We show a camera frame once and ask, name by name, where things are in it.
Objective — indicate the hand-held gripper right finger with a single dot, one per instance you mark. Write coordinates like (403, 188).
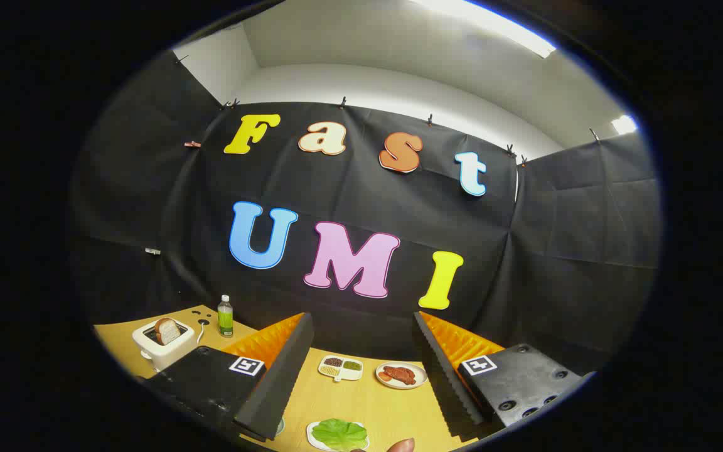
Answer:
(446, 383)

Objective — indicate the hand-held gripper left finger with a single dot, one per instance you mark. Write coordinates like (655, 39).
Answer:
(280, 389)

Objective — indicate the green lettuce leaf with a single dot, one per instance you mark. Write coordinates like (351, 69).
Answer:
(339, 434)

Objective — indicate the white bread slice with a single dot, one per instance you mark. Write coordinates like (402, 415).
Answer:
(166, 331)

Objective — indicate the round plate with meat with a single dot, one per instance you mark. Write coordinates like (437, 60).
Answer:
(422, 371)

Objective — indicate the brown meat slice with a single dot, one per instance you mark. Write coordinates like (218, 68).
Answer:
(399, 375)

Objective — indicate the yellow beans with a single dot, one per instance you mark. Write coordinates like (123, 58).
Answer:
(329, 371)

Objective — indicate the white plate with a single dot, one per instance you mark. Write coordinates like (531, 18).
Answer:
(310, 438)

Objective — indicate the dark beans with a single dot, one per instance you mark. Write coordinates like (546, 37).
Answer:
(333, 362)

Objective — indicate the white divided dish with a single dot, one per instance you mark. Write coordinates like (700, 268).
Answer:
(342, 375)

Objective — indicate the green beans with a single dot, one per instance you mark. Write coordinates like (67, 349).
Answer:
(353, 365)

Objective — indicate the green label water bottle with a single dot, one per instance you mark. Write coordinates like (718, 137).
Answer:
(225, 320)

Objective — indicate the white toaster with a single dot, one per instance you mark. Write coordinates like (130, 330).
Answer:
(167, 356)

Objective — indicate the small ceiling light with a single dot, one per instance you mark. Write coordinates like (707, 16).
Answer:
(624, 124)

